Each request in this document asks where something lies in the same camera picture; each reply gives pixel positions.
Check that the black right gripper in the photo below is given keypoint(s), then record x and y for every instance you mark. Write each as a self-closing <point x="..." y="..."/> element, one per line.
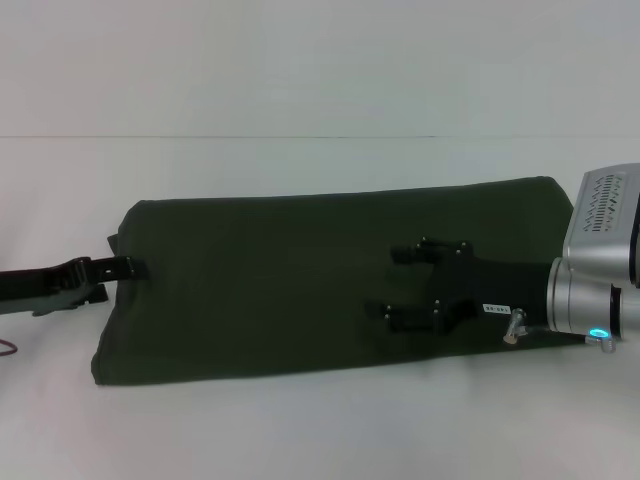
<point x="480" y="285"/>

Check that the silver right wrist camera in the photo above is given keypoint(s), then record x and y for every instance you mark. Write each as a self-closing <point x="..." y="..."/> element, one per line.
<point x="605" y="225"/>

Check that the silver wrist connector stub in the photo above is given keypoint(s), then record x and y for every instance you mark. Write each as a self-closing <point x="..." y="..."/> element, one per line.
<point x="515" y="327"/>

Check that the dark green t-shirt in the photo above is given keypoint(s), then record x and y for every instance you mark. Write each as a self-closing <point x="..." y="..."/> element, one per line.
<point x="275" y="280"/>

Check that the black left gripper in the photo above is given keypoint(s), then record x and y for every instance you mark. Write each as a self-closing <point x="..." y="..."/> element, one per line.
<point x="45" y="290"/>

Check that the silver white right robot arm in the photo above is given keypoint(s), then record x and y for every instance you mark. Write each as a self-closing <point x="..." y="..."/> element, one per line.
<point x="580" y="305"/>

